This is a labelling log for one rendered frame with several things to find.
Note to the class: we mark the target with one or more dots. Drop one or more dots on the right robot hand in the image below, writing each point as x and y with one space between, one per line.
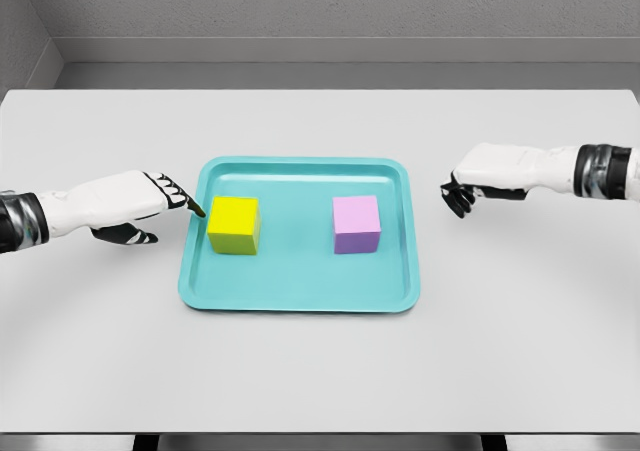
492 166

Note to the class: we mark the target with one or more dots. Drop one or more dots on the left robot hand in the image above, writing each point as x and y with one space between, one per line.
125 196

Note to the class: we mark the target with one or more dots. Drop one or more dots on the yellow cube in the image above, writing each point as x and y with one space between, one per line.
233 223

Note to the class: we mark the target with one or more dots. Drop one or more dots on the pink cube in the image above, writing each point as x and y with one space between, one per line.
356 223

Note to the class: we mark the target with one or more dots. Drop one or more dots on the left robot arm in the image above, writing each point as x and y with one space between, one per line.
37 216

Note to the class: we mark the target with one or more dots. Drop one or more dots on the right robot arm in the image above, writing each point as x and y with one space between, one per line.
582 171

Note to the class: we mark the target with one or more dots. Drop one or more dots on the teal tray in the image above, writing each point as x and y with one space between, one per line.
300 276

